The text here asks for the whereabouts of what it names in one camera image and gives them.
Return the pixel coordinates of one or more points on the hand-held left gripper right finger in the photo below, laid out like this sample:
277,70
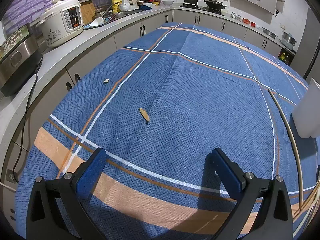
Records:
226,177

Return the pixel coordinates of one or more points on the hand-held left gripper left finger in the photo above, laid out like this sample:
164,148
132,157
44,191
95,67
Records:
91,175

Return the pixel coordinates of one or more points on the white utensil holder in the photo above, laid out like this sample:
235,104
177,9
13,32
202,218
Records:
308,110

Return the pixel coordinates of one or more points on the dry leaf scrap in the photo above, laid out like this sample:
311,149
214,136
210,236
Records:
144,115

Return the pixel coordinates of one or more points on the blue plaid tablecloth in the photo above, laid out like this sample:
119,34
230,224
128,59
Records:
187,92

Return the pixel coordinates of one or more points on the small yellow bottle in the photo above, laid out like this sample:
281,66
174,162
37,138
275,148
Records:
282,56

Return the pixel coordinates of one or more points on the black steel countertop appliance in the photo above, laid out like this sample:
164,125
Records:
17,62

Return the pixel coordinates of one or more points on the steel steamer pot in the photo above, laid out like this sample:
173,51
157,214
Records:
288,40

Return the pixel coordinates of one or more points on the flat steel pan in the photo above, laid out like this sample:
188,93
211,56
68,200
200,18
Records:
270,33

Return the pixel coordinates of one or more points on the white rice cooker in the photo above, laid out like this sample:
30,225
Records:
57,25

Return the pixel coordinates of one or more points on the grey refrigerator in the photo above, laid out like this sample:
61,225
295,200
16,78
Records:
311,42

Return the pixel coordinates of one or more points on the wooden cutting board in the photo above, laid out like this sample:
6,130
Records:
87,12

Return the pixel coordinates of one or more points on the steel kitchen sink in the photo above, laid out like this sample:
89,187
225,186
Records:
120,15

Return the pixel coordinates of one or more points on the steel faucet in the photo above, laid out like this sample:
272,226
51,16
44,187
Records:
98,11

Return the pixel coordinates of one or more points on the stack of white bowls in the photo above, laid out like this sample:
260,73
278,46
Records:
124,7

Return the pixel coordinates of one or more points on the yellow dish soap bottle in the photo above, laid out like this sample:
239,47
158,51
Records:
115,5

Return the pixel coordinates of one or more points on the hanging scissors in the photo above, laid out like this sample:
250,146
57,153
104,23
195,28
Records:
277,13

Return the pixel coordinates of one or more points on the black gas stove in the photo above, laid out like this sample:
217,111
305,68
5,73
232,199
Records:
197,7

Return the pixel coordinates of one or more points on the black wok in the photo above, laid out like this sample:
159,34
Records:
214,4

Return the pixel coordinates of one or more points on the dark blue cloth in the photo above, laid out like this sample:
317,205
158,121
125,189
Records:
144,7

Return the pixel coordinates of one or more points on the wide white bowl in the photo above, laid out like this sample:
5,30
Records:
167,3

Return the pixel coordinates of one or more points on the wall power socket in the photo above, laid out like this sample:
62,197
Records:
10,176

